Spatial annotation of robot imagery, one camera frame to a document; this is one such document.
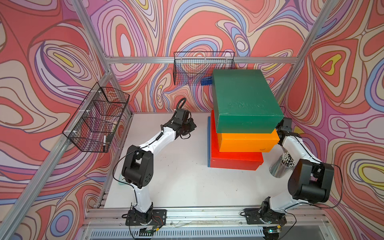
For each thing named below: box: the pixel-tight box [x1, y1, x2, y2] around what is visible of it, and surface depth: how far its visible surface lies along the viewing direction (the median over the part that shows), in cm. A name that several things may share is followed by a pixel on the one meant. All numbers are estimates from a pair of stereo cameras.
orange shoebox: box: [217, 129, 280, 153], surface depth 64 cm
